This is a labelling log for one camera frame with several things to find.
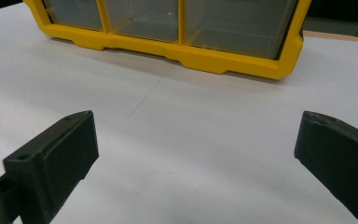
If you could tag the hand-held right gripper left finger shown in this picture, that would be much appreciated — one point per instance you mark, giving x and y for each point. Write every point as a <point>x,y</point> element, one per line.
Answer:
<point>56,158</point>

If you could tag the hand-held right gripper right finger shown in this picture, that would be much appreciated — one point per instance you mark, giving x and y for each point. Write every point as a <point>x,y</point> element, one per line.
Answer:
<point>338,158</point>

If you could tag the yellow organizer box with drawers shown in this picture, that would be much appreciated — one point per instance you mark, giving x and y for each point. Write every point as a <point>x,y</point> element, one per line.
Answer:
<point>195,57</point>

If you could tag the grey box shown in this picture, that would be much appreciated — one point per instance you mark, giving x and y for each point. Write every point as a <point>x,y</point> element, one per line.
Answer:
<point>335,26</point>

